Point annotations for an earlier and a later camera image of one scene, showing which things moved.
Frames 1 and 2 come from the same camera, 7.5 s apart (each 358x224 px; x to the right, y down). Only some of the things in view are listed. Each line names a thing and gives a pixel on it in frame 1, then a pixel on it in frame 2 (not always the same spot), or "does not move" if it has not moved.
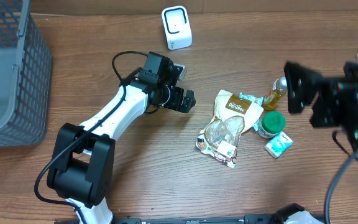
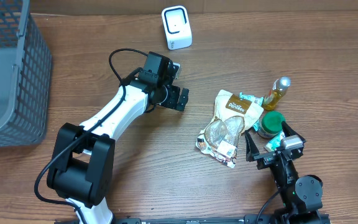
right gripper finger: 302,86 -> 252,149
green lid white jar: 272,122 does not move
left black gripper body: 174,101 does not move
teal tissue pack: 278,145 does not move
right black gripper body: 332,110 -> 266,160
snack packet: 234,114 does not move
